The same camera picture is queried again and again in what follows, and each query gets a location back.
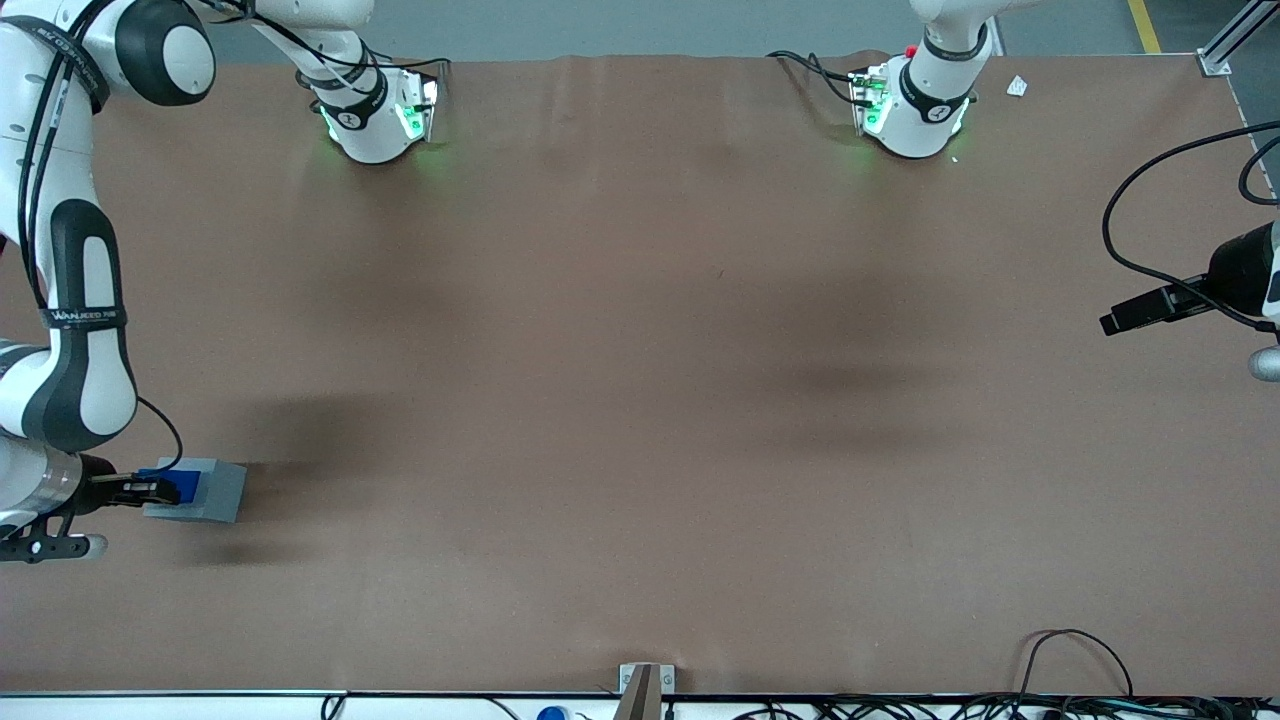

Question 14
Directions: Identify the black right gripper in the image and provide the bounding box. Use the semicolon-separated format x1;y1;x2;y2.
76;454;183;517

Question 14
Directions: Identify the black cable bundle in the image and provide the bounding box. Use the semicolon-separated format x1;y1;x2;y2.
735;693;1280;720

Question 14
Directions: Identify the black power cable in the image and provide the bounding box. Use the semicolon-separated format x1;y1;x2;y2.
200;0;451;101
766;49;863;105

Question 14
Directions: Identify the brown upright post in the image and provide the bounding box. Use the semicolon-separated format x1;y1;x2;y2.
612;665;663;720

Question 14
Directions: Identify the short black cable loop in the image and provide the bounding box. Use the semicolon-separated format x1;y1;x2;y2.
1237;133;1280;207

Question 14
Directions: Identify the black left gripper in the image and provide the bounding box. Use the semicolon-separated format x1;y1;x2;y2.
1099;222;1275;338

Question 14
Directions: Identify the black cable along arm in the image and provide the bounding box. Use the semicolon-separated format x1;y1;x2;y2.
18;0;113;313

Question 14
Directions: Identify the aluminium frame profile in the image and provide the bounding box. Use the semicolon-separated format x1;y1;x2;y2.
1197;0;1280;79

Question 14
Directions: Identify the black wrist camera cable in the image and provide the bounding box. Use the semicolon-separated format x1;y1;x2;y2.
134;396;185;473

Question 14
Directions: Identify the long black gripper cable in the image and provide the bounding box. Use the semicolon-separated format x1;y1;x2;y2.
1102;122;1280;333

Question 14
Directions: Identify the black looped cable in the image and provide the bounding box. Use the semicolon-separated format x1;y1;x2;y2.
1014;628;1135;701

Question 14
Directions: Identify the brown table mat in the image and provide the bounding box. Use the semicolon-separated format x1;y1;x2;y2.
0;50;1280;698

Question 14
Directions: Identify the blue plastic part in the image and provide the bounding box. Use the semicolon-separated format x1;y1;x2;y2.
138;467;202;507

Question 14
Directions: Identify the gray base block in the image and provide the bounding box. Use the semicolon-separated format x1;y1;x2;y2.
142;457;249;526

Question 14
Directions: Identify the small metal bracket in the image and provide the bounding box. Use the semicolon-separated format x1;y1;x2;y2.
619;663;677;697

